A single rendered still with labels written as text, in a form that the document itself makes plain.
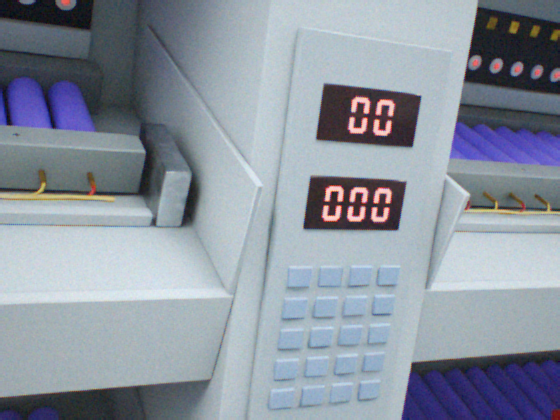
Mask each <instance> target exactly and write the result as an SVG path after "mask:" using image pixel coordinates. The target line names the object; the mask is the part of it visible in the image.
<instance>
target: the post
mask: <svg viewBox="0 0 560 420"><path fill-rule="evenodd" d="M477 6H478V0H139V2H138V12H137V31H136V41H135V51H134V61H133V71H132V90H131V100H130V105H132V100H133V95H134V90H135V85H136V80H137V69H138V64H139V59H140V54H141V49H142V39H143V33H144V28H145V25H150V26H151V28H152V29H153V31H154V32H155V34H156V35H157V36H158V38H159V40H160V41H161V42H162V43H163V44H164V47H165V48H166V49H167V50H168V52H169V54H170V55H171V56H172V58H174V60H175V63H177V64H178V66H179V67H180V69H181V70H182V72H183V73H184V74H185V76H186V78H187V79H188V80H189V81H190V83H191V84H192V86H193V87H194V89H195V90H196V92H197V93H198V95H200V96H201V99H202V100H203V101H204V103H205V104H206V105H207V107H208V109H209V110H210V111H211V112H212V115H213V116H214V117H215V118H216V119H217V122H218V123H219V124H220V125H221V127H223V130H224V131H225V132H226V133H227V135H228V138H230V139H231V141H232V142H233V144H234V145H235V147H236V148H237V149H238V150H239V153H240V154H241V155H242V156H243V158H244V159H245V161H246V162H247V164H249V167H250V168H251V169H252V170H253V171H254V174H255V175H256V176H257V178H258V179H259V180H260V182H261V184H262V185H264V188H263V191H262V195H261V197H260V204H259V207H258V210H257V213H256V217H255V219H254V226H253V228H252V232H251V235H250V238H249V244H248V248H247V250H246V254H245V257H244V263H243V266H242V269H241V272H240V275H239V281H238V285H237V287H236V291H235V294H234V295H233V302H232V306H231V309H230V312H229V315H228V322H227V324H226V328H225V331H224V334H223V340H222V343H221V346H220V350H219V352H218V355H217V362H216V365H215V368H214V371H213V374H212V379H206V380H196V381H187V382H167V383H157V384H147V385H137V386H136V387H137V392H138V395H139V398H140V401H141V404H142V409H143V413H144V415H145V419H146V420H247V414H248V408H249V395H250V388H251V382H252V376H253V370H254V357H255V350H256V344H257V338H258V332H259V325H260V312H261V307H262V300H263V294H264V287H265V275H266V269H267V262H268V256H269V249H270V237H271V231H272V224H273V218H274V212H275V206H276V193H277V186H278V180H279V174H280V168H281V155H282V148H283V143H284V136H285V130H286V117H287V111H288V105H289V98H290V92H291V79H292V73H293V67H294V60H295V54H296V47H297V35H298V29H299V28H300V27H307V28H313V29H318V30H323V31H334V32H339V33H344V34H350V35H355V36H360V37H362V36H365V37H371V38H376V39H381V40H387V41H392V42H402V43H408V44H413V45H418V46H423V47H434V48H439V49H445V50H450V51H451V61H450V66H449V70H448V75H447V79H446V90H445V94H444V99H443V103H442V108H441V112H440V122H439V127H438V132H437V136H436V141H435V150H434V155H433V159H432V164H431V169H430V174H429V183H428V188H427V192H426V197H425V201H424V212H423V216H422V221H421V225H420V230H419V239H418V244H417V249H416V254H415V258H414V263H413V272H412V277H411V281H410V286H409V291H408V300H407V305H406V310H405V314H404V319H403V328H402V333H401V338H400V343H399V347H398V356H397V361H396V366H395V371H394V376H393V385H392V389H391V394H390V399H389V403H388V409H387V418H386V420H401V417H402V413H403V403H404V399H405V394H406V390H407V385H408V381H409V371H410V367H411V362H412V358H413V353H414V345H415V339H416V335H417V330H418V326H419V317H420V313H421V307H422V303H423V298H424V289H425V285H426V281H427V275H428V271H429V262H430V257H431V253H432V249H433V244H434V239H435V230H436V225H437V221H438V217H439V212H440V202H441V198H442V193H443V189H444V185H445V175H446V170H447V166H448V161H449V157H450V153H451V143H452V138H453V134H454V130H455V125H456V116H457V111H458V106H459V102H460V98H461V93H462V84H463V79H464V74H465V70H466V66H467V57H468V52H469V47H470V42H471V38H472V34H473V25H474V20H475V15H476V10H477Z"/></svg>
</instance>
